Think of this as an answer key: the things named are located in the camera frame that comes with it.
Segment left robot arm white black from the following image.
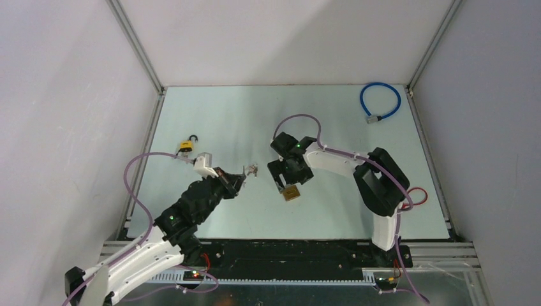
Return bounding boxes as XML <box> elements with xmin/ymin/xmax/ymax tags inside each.
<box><xmin>64</xmin><ymin>167</ymin><xmax>247</xmax><ymax>305</ymax></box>

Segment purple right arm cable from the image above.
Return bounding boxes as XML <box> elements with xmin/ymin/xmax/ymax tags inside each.
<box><xmin>272</xmin><ymin>113</ymin><xmax>430</xmax><ymax>305</ymax></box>

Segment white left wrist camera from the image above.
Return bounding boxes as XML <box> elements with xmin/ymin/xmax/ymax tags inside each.
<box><xmin>193</xmin><ymin>152</ymin><xmax>218</xmax><ymax>178</ymax></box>

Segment silver key bunch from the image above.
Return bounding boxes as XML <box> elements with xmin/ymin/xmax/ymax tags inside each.
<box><xmin>243</xmin><ymin>163</ymin><xmax>258</xmax><ymax>177</ymax></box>

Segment grey slotted cable duct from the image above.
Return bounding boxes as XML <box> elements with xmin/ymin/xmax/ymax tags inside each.
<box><xmin>146</xmin><ymin>270</ymin><xmax>376</xmax><ymax>286</ymax></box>

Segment yellow padlock black shackle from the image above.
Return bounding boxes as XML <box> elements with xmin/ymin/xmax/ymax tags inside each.
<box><xmin>177</xmin><ymin>135</ymin><xmax>198</xmax><ymax>154</ymax></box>

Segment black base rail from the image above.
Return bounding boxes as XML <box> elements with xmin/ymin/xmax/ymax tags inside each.
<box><xmin>182</xmin><ymin>239</ymin><xmax>413</xmax><ymax>281</ymax></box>

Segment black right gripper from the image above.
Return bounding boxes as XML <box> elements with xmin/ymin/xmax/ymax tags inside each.
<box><xmin>268</xmin><ymin>156</ymin><xmax>313</xmax><ymax>193</ymax></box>

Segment brass padlock silver shackle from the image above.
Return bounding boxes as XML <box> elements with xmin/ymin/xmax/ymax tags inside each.
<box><xmin>276</xmin><ymin>183</ymin><xmax>300</xmax><ymax>201</ymax></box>

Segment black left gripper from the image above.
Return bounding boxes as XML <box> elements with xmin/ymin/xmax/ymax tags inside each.
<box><xmin>197</xmin><ymin>166</ymin><xmax>246</xmax><ymax>222</ymax></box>

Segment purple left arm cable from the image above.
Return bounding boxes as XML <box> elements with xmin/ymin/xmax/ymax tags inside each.
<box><xmin>61</xmin><ymin>152</ymin><xmax>221</xmax><ymax>306</ymax></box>

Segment red wire loop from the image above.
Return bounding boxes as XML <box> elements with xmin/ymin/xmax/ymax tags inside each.
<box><xmin>399</xmin><ymin>187</ymin><xmax>429</xmax><ymax>211</ymax></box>

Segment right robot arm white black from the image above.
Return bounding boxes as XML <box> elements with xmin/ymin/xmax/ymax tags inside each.
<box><xmin>267</xmin><ymin>132</ymin><xmax>410</xmax><ymax>266</ymax></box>

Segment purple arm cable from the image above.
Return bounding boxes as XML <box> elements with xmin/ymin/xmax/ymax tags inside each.
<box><xmin>272</xmin><ymin>113</ymin><xmax>430</xmax><ymax>305</ymax></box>
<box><xmin>61</xmin><ymin>152</ymin><xmax>221</xmax><ymax>306</ymax></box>

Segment blue cable lock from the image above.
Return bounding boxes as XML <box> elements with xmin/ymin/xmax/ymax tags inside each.
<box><xmin>359</xmin><ymin>82</ymin><xmax>403</xmax><ymax>124</ymax></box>

